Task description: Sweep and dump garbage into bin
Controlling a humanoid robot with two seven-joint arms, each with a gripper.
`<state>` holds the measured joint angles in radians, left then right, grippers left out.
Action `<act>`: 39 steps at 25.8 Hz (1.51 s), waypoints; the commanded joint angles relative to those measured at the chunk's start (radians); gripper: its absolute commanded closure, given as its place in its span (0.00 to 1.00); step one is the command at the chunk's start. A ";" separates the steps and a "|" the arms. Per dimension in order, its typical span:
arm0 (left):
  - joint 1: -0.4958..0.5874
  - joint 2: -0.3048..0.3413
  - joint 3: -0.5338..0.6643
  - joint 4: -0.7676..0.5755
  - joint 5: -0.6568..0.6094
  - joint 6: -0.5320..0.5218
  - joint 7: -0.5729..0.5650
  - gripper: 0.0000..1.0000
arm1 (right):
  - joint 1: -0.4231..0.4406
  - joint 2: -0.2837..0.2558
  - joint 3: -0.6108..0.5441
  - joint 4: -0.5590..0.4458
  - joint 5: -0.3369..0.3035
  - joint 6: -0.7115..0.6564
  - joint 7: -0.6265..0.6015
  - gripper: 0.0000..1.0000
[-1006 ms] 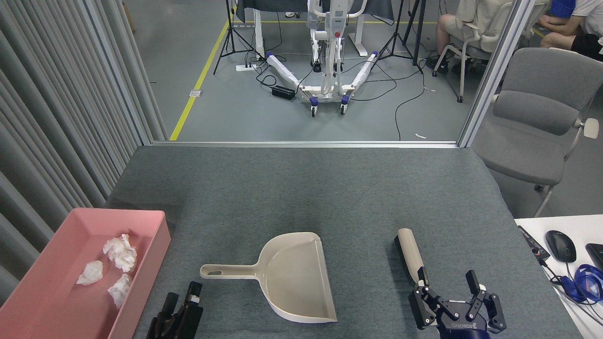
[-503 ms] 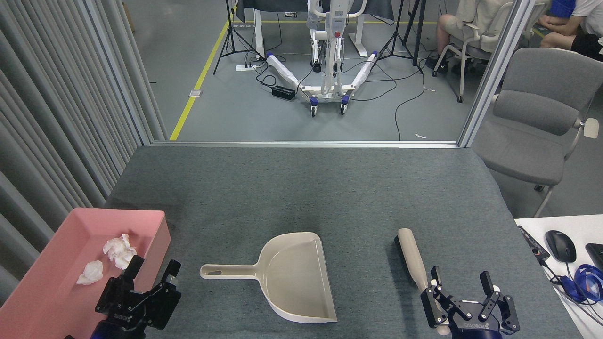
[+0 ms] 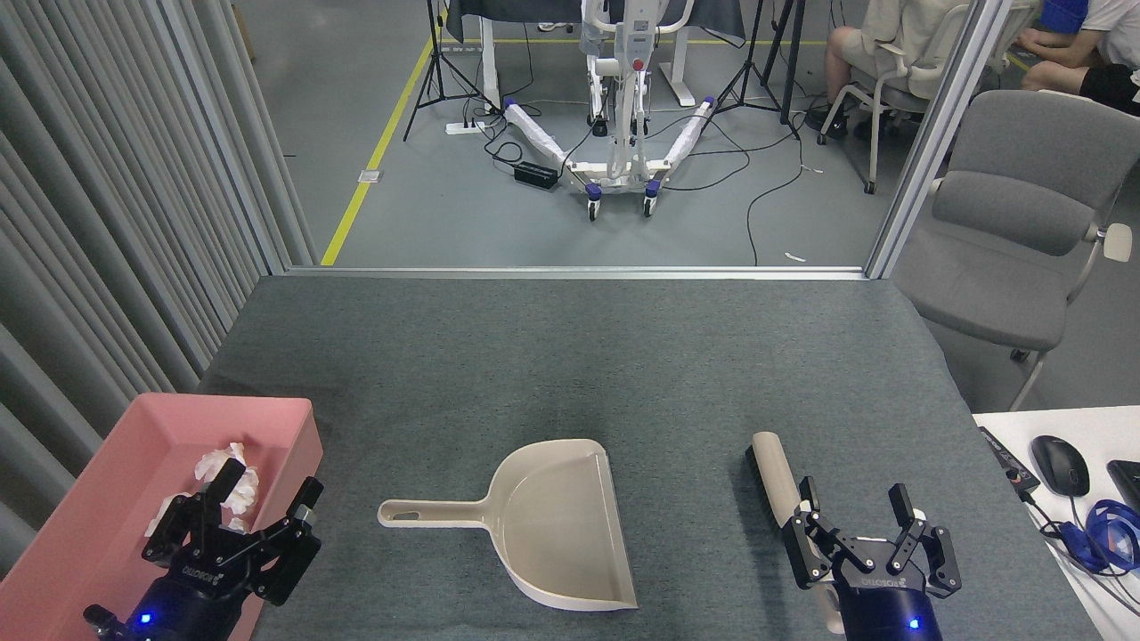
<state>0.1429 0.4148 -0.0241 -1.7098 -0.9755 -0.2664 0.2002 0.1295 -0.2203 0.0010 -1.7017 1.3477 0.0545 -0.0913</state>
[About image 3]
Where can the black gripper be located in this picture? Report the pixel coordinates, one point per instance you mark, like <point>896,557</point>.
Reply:
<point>886,605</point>
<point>187,605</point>

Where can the beige hand brush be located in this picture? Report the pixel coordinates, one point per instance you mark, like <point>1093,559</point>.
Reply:
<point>770,463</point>

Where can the beige plastic dustpan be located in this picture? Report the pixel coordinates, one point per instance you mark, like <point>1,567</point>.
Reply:
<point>561,525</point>

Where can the pink plastic bin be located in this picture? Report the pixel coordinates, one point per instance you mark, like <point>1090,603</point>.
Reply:
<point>134,432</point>

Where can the flat black device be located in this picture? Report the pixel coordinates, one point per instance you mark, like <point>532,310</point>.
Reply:
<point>1011,463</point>

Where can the black computer mouse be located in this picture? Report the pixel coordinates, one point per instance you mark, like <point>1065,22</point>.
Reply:
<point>1060,466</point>

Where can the black keyboard corner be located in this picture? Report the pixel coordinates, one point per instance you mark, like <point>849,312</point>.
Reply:
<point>1127,485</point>

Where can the white side table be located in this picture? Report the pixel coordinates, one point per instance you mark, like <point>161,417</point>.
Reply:
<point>1104,427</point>

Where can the grey office chair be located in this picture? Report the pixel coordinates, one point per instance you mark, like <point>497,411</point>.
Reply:
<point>1006,285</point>

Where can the metal floor outlet plate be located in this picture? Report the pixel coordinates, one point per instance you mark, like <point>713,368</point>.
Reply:
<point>370,176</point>

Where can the white mesh office chair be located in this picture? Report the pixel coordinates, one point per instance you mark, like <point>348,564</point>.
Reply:
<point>908,93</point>

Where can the white stand on wheels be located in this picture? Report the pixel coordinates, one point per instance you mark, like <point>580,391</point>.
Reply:
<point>614,169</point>

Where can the white power strip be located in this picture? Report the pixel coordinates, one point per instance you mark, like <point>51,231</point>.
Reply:
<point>465,128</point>

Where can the black power adapter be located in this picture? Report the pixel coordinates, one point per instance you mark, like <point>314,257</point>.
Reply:
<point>536,174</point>

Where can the black tripod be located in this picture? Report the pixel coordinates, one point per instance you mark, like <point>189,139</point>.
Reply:
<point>436,62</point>
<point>753,71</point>

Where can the person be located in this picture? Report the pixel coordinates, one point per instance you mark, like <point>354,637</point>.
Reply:
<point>1113,22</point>
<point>899,27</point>

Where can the white desk with black cloth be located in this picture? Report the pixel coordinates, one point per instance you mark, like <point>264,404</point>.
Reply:
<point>534,11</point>

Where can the grey ribbed wall panel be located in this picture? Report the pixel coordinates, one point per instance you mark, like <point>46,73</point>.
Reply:
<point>107,223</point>

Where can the silver aluminium rail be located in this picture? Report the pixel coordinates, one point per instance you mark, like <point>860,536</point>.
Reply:
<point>579,272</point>

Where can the silver aluminium post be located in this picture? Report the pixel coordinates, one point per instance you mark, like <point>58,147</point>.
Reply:
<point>935,133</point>

